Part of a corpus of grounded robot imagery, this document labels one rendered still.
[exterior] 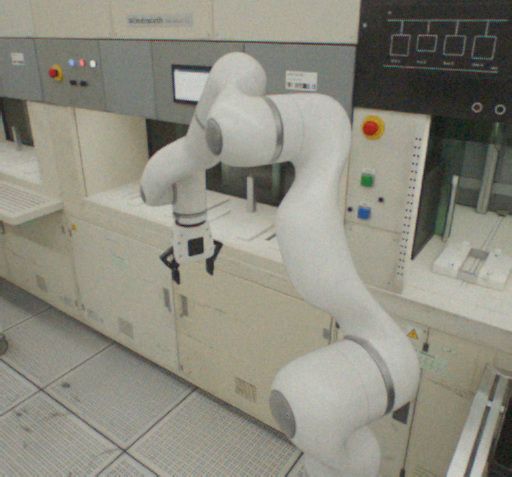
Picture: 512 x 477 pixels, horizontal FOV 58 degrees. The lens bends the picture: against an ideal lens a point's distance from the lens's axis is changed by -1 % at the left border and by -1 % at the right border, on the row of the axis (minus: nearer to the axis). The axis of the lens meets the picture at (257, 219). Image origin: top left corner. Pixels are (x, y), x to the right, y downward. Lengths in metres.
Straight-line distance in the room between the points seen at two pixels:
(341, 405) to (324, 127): 0.38
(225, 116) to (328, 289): 0.28
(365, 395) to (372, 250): 0.80
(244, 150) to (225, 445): 1.65
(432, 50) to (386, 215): 0.45
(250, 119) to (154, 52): 1.14
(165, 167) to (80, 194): 1.37
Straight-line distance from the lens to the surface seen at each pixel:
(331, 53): 1.33
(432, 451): 1.75
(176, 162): 0.98
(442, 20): 1.24
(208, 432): 2.18
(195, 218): 1.10
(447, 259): 1.64
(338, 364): 0.66
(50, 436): 2.32
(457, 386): 1.55
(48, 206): 2.45
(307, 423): 0.64
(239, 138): 0.63
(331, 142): 0.70
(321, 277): 0.65
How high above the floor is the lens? 1.60
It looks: 23 degrees down
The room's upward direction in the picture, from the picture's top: straight up
